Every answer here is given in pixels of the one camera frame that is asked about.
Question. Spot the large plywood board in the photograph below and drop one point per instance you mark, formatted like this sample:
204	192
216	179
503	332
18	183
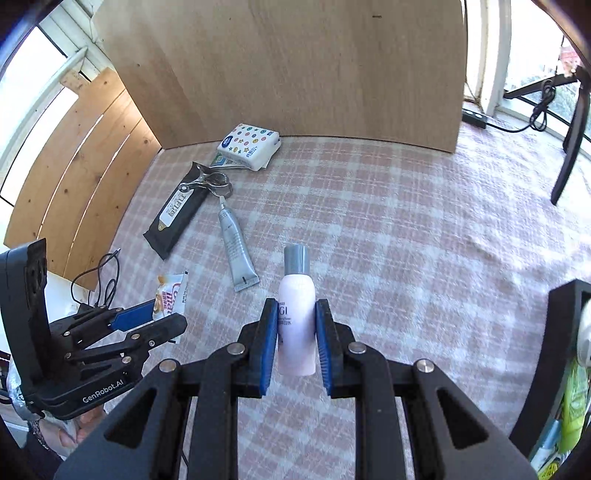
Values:
277	69

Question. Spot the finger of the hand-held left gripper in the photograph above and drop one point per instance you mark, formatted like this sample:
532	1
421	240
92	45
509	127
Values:
134	316
161	328

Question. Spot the coffee sachet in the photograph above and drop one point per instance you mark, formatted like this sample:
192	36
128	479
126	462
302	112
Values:
173	295

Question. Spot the pink plaid desktop cloth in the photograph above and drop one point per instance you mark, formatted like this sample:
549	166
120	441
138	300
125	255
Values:
415	230

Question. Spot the lime green tube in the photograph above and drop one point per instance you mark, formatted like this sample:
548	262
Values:
575	406

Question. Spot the wooden slat panel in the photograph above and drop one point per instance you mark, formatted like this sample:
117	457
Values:
78	175

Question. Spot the metal clip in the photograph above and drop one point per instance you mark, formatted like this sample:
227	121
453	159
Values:
212	182

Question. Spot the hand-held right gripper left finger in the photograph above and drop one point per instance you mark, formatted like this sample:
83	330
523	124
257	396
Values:
269	341

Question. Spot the black flat packet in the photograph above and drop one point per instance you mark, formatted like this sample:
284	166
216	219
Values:
178	217

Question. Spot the green and white card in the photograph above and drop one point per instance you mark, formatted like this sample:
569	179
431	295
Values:
220	161

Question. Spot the star-print tissue pack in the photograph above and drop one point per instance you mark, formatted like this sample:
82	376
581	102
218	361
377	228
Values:
249	143

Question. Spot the black storage box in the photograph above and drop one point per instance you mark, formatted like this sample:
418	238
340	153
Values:
568	346

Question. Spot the silver tube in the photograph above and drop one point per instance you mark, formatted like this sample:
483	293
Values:
236	249

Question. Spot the black power strip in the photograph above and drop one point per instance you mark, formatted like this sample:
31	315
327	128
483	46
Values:
474	118

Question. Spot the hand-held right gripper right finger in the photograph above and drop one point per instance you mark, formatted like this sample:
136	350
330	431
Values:
323	344

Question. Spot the person's left hand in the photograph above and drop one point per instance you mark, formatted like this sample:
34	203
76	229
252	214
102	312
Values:
90	424

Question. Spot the black metal stand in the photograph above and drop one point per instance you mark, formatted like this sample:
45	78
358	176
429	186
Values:
570	147

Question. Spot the pink bottle with grey cap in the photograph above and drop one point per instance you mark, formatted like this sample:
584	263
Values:
297	318

